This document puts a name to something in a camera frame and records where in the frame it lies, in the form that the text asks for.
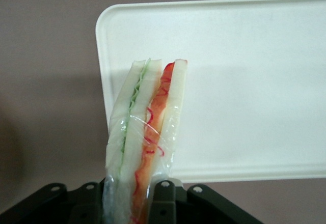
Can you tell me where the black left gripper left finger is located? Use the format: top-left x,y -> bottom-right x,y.
0,178 -> 105,224

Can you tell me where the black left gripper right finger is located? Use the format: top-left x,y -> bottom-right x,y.
147,179 -> 264,224

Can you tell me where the plastic-wrapped sandwich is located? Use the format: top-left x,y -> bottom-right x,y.
103,58 -> 189,224

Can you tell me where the cream plastic tray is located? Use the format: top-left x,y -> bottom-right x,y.
95,0 -> 326,184

